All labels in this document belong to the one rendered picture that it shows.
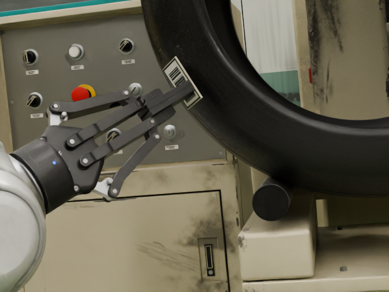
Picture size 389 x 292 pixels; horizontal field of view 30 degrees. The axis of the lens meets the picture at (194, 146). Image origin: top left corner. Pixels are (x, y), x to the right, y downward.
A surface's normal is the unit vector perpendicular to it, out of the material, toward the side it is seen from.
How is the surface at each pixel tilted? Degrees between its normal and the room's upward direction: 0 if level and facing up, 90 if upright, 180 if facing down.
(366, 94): 90
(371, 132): 101
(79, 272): 90
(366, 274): 0
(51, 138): 70
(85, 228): 90
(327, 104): 90
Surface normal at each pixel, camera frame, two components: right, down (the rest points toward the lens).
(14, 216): 0.52, 0.07
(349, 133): -0.19, 0.25
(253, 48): -0.04, 0.06
